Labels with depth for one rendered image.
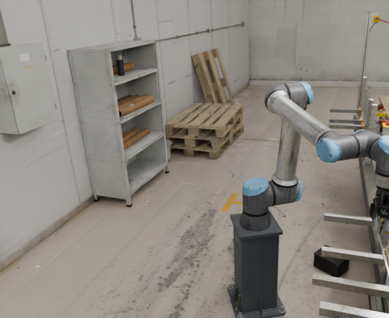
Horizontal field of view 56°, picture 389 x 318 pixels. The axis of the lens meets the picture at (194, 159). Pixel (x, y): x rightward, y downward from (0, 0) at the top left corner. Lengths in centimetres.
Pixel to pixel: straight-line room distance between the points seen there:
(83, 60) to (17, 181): 119
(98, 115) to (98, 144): 30
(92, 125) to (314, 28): 653
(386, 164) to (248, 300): 138
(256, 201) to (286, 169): 24
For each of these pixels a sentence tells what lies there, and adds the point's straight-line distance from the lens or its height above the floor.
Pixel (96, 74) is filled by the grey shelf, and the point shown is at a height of 133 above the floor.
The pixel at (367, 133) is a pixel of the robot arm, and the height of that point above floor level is 135.
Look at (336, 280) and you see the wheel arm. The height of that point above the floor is 86.
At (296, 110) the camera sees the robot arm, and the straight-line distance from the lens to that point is 164.
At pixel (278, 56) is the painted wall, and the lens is 932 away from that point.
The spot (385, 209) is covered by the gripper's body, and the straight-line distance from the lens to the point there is 147.
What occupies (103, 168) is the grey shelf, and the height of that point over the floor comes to 40.
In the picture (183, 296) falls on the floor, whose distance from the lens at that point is 269.
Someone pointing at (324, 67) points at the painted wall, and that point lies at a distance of 922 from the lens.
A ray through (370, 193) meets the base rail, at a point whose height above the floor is 70.
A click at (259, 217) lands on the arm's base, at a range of 217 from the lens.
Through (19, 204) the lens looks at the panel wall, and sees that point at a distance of 334.
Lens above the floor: 180
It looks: 22 degrees down
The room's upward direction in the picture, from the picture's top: 4 degrees counter-clockwise
